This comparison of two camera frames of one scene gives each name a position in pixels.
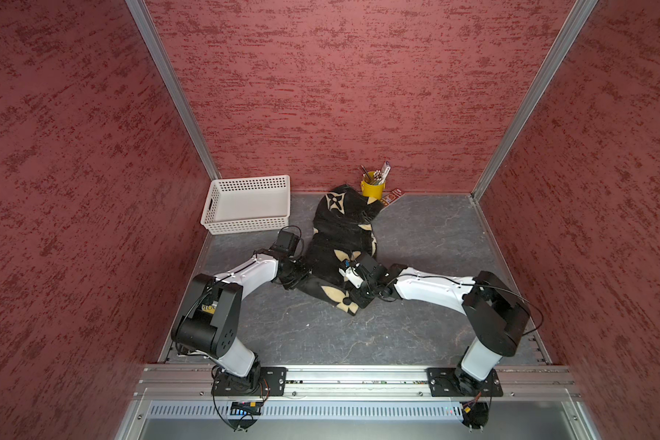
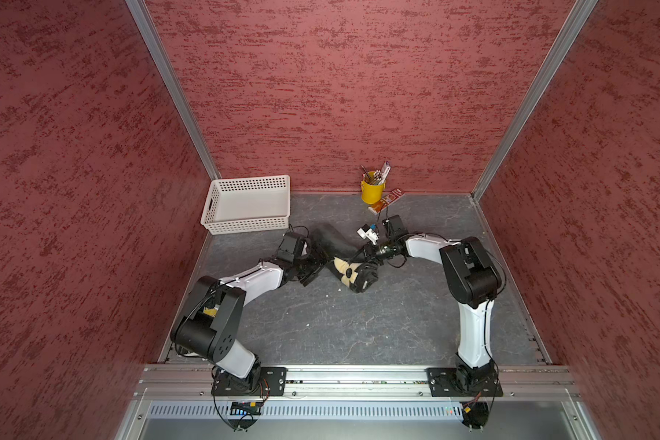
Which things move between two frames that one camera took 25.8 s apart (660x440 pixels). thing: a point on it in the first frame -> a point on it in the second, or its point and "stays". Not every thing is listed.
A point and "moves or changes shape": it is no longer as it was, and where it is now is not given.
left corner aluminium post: [160, 57] stays
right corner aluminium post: [536, 97] stays
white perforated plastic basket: [247, 204] stays
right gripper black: [358, 299] -> [370, 252]
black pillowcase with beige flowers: [341, 232] moves or changes shape
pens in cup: [377, 177] stays
